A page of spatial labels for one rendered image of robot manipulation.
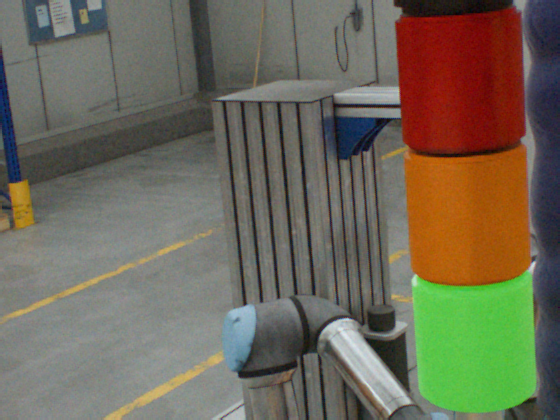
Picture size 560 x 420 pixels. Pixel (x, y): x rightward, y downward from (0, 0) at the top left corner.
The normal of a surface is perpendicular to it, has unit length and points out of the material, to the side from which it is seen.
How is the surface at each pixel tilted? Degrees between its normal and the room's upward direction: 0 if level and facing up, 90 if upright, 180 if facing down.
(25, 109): 90
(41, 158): 90
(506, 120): 90
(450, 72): 90
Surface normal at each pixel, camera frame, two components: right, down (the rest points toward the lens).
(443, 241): -0.50, 0.26
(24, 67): 0.82, 0.07
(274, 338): 0.32, -0.07
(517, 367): 0.50, 0.17
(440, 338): -0.70, 0.24
